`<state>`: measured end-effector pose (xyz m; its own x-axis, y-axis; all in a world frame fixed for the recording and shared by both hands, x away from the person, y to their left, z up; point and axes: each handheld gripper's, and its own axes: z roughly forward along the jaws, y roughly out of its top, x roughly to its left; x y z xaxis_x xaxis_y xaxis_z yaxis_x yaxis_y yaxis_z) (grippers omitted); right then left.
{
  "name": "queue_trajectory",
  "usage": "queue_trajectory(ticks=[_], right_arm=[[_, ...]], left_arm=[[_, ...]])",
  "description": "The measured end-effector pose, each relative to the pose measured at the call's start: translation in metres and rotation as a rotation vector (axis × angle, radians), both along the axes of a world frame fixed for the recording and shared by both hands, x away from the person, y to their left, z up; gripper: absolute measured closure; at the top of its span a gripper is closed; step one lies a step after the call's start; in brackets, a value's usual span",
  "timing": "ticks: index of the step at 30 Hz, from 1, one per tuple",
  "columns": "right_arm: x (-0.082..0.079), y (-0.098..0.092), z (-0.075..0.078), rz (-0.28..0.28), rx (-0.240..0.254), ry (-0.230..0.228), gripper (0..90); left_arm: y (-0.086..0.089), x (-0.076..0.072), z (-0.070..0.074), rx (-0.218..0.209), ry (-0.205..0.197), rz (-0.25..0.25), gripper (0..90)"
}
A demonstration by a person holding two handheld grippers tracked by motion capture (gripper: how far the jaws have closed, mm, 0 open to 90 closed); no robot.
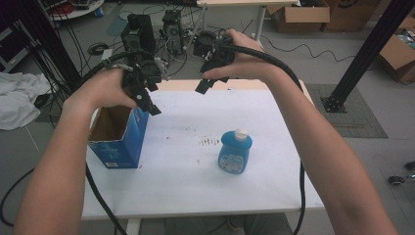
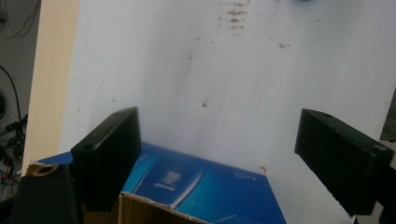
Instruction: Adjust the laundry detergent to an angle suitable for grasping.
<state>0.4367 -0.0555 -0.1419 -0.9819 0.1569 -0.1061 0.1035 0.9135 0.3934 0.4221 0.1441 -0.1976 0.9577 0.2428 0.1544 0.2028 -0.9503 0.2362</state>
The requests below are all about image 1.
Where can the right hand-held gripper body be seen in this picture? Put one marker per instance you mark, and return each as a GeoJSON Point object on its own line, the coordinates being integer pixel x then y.
{"type": "Point", "coordinates": [215, 54]}

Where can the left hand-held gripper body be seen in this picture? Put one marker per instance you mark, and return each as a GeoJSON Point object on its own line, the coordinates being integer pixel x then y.
{"type": "Point", "coordinates": [143, 70]}

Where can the person's right hand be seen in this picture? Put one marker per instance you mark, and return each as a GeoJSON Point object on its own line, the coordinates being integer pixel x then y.
{"type": "Point", "coordinates": [248, 60]}

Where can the person's left hand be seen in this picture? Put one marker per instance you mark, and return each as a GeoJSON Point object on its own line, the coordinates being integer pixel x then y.
{"type": "Point", "coordinates": [101, 89]}

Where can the black computer tower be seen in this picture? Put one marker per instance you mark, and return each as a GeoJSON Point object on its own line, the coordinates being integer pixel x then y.
{"type": "Point", "coordinates": [173, 31]}
{"type": "Point", "coordinates": [138, 34]}

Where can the open blue cardboard box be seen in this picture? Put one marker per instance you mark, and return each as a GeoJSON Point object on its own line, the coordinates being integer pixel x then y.
{"type": "Point", "coordinates": [125, 140]}

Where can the white wooden-top table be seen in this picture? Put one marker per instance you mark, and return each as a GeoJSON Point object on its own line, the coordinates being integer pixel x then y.
{"type": "Point", "coordinates": [248, 2]}

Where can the blue detergent bottle white cap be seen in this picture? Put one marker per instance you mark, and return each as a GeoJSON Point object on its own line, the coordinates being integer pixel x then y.
{"type": "Point", "coordinates": [235, 153]}

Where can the round white table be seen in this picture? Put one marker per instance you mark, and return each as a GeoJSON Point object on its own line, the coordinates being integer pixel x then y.
{"type": "Point", "coordinates": [78, 11]}

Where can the open brown cardboard box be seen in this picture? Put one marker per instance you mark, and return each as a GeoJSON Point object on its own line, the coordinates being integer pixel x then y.
{"type": "Point", "coordinates": [300, 16]}

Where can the white cloth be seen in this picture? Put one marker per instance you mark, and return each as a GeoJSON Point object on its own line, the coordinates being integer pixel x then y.
{"type": "Point", "coordinates": [18, 99]}

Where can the black metal stand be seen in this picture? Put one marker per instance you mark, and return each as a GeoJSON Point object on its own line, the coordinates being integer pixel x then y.
{"type": "Point", "coordinates": [362, 55]}

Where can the grey floor mat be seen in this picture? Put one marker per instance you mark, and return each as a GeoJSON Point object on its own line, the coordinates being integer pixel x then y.
{"type": "Point", "coordinates": [359, 120]}

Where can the cardboard box with contents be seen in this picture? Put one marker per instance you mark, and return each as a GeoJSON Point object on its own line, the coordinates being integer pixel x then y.
{"type": "Point", "coordinates": [396, 57]}

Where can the black caster wheel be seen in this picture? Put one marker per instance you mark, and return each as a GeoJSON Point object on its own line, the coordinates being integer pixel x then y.
{"type": "Point", "coordinates": [396, 180]}

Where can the black metal frame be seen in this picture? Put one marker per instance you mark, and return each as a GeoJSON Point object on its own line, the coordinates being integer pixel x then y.
{"type": "Point", "coordinates": [42, 39]}

